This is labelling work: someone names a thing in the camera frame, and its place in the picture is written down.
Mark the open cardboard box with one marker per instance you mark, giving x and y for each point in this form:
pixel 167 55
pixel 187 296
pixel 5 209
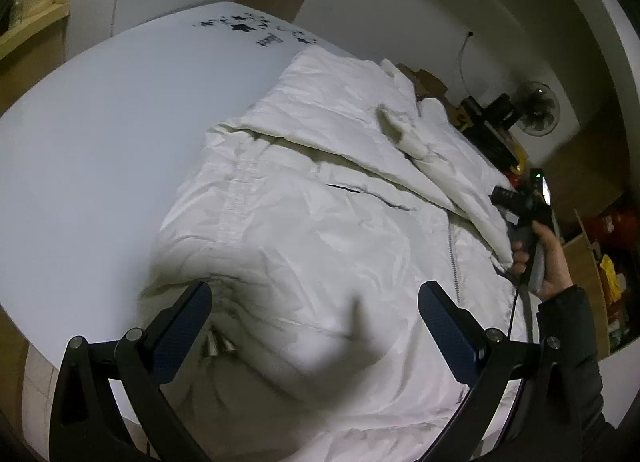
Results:
pixel 425 81

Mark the black printed box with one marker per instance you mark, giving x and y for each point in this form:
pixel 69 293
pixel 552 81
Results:
pixel 492 134

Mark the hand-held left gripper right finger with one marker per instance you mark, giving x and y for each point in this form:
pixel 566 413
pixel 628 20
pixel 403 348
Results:
pixel 447 329

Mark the brown wooden rack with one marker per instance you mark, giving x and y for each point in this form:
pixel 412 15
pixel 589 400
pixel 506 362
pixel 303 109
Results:
pixel 590 282

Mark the person's right hand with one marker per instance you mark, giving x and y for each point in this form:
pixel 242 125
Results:
pixel 552 262

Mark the wooden side cabinet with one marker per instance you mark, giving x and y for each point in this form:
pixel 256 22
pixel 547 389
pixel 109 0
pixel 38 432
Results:
pixel 575 161

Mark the wooden sideboard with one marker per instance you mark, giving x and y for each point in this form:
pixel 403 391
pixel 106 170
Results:
pixel 30 26

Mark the person's right forearm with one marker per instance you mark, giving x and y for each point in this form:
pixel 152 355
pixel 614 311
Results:
pixel 590 372

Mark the white puffer jacket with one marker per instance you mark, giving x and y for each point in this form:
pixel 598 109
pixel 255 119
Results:
pixel 325 242

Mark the yellow hard hat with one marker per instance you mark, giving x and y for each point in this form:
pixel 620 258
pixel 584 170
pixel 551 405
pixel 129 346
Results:
pixel 520 157

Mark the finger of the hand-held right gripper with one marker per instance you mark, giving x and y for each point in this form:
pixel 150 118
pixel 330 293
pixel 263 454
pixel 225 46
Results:
pixel 506 198

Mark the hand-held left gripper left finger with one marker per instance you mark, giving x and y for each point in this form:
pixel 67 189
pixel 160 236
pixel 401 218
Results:
pixel 182 329

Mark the black standing fan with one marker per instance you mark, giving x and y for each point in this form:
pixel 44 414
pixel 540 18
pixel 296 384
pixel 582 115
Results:
pixel 537 106

